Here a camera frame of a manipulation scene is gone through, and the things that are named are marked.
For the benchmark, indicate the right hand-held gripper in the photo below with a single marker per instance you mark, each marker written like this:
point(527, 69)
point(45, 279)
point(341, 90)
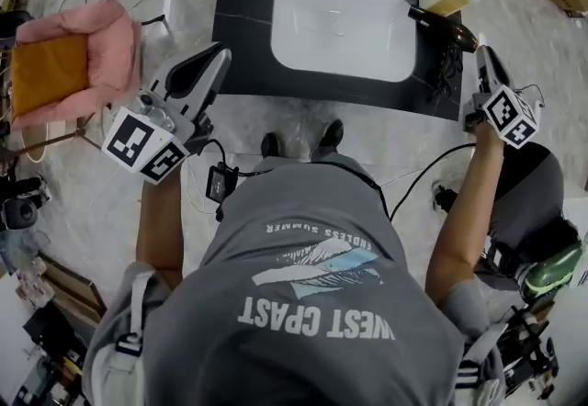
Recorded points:
point(510, 117)

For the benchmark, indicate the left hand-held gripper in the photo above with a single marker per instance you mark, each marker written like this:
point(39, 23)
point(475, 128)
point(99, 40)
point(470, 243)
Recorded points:
point(156, 138)

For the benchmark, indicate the black hair dryer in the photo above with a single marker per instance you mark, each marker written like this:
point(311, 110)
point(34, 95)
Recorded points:
point(461, 34)

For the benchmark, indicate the black vanity cabinet with sink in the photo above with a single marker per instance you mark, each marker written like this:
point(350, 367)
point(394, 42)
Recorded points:
point(243, 4)

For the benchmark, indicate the person's left forearm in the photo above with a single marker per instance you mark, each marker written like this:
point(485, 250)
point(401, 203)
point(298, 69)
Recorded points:
point(158, 225)

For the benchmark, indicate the person's right forearm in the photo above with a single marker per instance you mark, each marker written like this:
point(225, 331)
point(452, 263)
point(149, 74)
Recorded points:
point(459, 220)

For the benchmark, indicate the pink armchair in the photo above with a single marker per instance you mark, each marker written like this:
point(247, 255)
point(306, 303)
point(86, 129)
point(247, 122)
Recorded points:
point(115, 32)

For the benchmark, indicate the person's left black shoe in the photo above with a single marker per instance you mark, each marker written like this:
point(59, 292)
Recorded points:
point(270, 146)

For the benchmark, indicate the person's black shoe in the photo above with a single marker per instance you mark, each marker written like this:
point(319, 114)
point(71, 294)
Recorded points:
point(270, 146)
point(328, 140)

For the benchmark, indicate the black waist device box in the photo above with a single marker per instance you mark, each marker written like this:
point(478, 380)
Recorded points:
point(220, 183)

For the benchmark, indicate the orange seat cushion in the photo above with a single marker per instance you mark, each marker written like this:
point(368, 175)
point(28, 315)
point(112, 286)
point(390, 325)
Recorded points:
point(46, 73)

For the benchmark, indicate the person's right black shoe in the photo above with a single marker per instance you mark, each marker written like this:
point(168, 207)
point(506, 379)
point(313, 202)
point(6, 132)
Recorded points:
point(328, 140)

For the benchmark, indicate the round beige stool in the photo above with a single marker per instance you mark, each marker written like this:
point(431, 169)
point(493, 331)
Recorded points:
point(26, 142)

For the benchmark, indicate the black round device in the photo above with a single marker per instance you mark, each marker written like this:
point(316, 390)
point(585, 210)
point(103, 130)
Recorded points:
point(23, 211)

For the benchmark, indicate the person's grey printed t-shirt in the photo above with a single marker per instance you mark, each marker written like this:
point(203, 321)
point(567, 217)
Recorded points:
point(298, 372)

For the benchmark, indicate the brown wooden frame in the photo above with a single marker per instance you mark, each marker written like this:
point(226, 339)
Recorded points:
point(78, 289)

